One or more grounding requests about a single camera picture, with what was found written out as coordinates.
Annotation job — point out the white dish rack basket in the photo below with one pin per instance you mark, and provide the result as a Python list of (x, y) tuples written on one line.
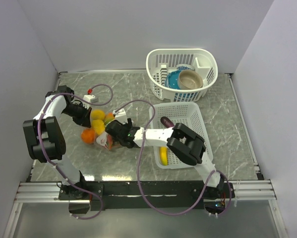
[(161, 62)]

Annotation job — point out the fake dark purple eggplant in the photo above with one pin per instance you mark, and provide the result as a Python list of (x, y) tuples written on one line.
[(165, 121)]

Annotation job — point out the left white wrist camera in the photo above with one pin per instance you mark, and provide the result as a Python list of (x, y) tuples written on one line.
[(89, 97)]

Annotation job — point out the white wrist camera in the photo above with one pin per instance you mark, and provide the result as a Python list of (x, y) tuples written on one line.
[(120, 115), (89, 97)]

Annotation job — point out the blue patterned white dish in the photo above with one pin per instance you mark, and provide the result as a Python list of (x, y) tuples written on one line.
[(182, 67)]

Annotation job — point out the clear zip top bag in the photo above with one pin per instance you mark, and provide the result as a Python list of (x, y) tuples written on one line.
[(96, 134)]

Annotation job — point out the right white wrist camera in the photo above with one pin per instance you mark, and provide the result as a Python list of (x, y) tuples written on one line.
[(120, 115)]

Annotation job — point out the aluminium frame rail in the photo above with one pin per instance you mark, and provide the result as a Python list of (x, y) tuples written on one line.
[(48, 192)]

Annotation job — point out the fake yellow banana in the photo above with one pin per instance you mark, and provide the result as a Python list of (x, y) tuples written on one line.
[(163, 156)]

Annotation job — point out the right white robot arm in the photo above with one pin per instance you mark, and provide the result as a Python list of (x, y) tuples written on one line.
[(188, 146)]

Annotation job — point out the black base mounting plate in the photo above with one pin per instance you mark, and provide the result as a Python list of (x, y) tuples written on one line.
[(162, 194)]

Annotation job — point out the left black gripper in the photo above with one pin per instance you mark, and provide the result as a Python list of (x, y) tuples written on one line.
[(84, 120)]

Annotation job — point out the fake yellow bell pepper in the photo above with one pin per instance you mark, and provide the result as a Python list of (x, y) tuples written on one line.
[(98, 126)]

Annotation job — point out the fake green orange mango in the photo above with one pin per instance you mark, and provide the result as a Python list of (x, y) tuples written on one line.
[(108, 118)]

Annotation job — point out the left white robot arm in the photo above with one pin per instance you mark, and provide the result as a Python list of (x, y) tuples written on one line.
[(46, 143)]

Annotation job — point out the beige ceramic bowl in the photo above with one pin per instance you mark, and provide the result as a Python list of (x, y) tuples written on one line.
[(189, 80)]

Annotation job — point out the blue ceramic plate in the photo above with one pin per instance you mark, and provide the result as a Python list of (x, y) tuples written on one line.
[(172, 80)]

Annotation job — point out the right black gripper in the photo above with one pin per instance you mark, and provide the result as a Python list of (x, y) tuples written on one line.
[(129, 126)]

